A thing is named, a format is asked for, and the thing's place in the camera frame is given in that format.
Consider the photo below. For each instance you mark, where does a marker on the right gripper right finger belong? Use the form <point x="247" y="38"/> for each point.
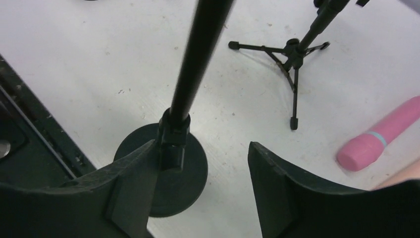
<point x="294" y="203"/>

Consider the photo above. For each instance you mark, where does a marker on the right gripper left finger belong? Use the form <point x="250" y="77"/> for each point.
<point x="82" y="203"/>

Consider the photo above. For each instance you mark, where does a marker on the pink microphone black stand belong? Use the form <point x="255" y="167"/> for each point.
<point x="173" y="168"/>

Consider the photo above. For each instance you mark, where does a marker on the beige microphone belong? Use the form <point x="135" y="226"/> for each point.
<point x="412" y="171"/>

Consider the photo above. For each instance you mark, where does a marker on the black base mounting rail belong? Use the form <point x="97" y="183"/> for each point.
<point x="39" y="152"/>

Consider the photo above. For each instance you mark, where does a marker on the black tripod shock-mount stand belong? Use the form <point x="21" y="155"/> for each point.
<point x="291" y="58"/>

